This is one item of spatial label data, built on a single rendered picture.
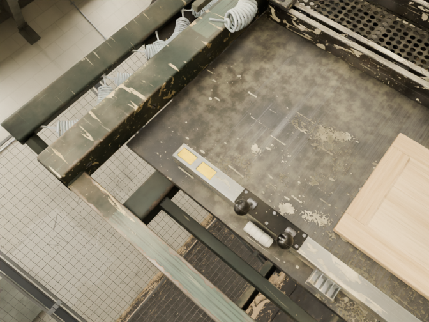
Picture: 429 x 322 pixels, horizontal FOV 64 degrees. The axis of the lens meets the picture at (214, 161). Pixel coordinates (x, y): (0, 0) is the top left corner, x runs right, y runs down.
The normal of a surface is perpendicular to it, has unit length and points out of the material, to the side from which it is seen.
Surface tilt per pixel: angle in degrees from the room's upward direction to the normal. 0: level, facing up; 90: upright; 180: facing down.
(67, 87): 90
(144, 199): 60
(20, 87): 90
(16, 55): 90
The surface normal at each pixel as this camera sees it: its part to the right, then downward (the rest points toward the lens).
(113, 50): 0.38, -0.08
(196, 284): -0.01, -0.43
